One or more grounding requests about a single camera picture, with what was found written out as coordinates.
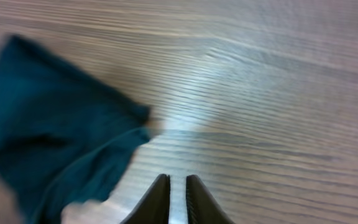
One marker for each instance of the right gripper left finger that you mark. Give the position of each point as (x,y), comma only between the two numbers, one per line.
(154,206)

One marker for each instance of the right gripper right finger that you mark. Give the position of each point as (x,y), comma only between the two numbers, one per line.
(200,204)

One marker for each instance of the dark navy t-shirt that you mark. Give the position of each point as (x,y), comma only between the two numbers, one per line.
(64,136)

